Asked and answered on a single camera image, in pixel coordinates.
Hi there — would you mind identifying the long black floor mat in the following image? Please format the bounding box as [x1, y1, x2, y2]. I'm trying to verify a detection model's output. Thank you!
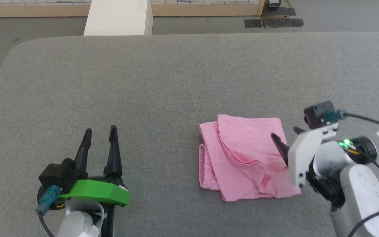
[262, 18, 305, 29]

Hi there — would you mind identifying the teal right cable connector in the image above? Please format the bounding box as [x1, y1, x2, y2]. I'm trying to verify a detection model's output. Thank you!
[322, 110, 347, 124]

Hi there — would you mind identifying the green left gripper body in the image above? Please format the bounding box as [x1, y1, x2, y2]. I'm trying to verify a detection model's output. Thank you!
[58, 179, 131, 207]

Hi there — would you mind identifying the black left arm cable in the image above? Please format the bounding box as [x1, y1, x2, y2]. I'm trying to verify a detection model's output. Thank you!
[38, 212, 56, 237]

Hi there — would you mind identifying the white square pillar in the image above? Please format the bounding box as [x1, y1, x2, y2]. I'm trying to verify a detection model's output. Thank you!
[83, 0, 153, 36]

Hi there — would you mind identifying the teal cable connector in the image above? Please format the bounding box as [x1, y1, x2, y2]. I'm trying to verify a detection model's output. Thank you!
[322, 110, 347, 124]
[35, 185, 61, 215]

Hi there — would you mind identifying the small black floor mat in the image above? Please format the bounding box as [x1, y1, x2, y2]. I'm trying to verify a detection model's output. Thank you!
[244, 19, 263, 29]

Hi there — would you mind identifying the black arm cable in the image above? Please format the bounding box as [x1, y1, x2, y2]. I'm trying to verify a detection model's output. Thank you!
[341, 112, 379, 237]
[38, 212, 56, 237]

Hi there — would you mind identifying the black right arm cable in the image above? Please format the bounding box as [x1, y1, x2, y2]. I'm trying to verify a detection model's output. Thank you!
[341, 112, 379, 237]

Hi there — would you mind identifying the teal left cable connector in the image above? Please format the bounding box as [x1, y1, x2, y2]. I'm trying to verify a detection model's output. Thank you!
[35, 185, 61, 215]

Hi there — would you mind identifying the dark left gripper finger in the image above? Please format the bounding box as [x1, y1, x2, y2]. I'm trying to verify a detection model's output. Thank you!
[103, 125, 123, 185]
[74, 128, 92, 179]

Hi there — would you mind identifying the pink garment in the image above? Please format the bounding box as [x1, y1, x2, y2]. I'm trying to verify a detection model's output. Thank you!
[198, 114, 301, 202]

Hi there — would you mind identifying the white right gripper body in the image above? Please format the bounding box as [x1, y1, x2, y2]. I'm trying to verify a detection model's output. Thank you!
[287, 123, 338, 188]

